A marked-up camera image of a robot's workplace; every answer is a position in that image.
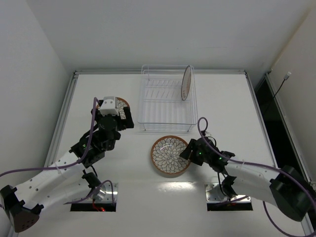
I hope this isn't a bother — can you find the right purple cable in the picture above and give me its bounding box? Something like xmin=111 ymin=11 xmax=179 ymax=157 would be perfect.
xmin=197 ymin=117 xmax=314 ymax=235

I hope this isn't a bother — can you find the small floral plate orange rim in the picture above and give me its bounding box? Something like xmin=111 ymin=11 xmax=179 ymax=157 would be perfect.
xmin=97 ymin=97 xmax=129 ymax=119

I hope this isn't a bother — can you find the large floral plate orange rim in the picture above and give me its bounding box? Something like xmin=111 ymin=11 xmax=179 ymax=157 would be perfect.
xmin=151 ymin=135 xmax=191 ymax=176

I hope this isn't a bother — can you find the black wall cable white plug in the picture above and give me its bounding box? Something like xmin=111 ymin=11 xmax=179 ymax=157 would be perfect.
xmin=272 ymin=72 xmax=292 ymax=100

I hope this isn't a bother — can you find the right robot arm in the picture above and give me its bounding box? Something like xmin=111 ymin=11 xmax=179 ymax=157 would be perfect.
xmin=180 ymin=137 xmax=316 ymax=222

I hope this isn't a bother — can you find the white wire dish rack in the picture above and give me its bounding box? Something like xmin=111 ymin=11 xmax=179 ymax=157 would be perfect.
xmin=138 ymin=65 xmax=198 ymax=133

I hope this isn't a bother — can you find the white plate orange sunburst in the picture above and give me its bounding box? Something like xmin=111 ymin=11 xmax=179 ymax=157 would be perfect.
xmin=181 ymin=65 xmax=194 ymax=101

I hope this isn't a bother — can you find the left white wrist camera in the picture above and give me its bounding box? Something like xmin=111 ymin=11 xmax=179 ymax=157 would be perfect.
xmin=99 ymin=96 xmax=119 ymax=116

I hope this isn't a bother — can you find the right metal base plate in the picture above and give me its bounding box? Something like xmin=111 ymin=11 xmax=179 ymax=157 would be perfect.
xmin=204 ymin=182 xmax=251 ymax=204

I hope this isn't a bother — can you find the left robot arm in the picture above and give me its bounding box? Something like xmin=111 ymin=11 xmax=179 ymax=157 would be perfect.
xmin=0 ymin=104 xmax=134 ymax=233

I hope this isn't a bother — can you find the metal base plate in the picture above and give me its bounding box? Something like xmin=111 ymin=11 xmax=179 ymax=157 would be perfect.
xmin=204 ymin=182 xmax=251 ymax=204
xmin=69 ymin=182 xmax=119 ymax=205

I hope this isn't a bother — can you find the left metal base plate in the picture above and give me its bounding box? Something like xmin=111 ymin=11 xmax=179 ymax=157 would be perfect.
xmin=69 ymin=182 xmax=119 ymax=205

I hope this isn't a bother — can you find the aluminium table frame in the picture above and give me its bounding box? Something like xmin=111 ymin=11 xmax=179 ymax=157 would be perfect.
xmin=7 ymin=70 xmax=316 ymax=237

